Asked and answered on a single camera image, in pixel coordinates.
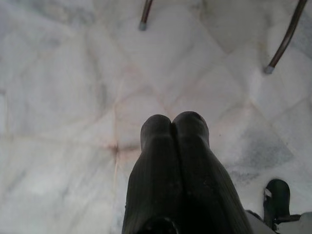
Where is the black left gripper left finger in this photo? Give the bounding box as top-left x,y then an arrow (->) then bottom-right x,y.
122,114 -> 183,234

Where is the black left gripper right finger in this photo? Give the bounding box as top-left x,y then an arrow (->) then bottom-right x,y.
172,111 -> 252,234

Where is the brown metal chair leg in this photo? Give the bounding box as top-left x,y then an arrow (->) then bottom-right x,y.
138,0 -> 154,32
263,0 -> 308,75

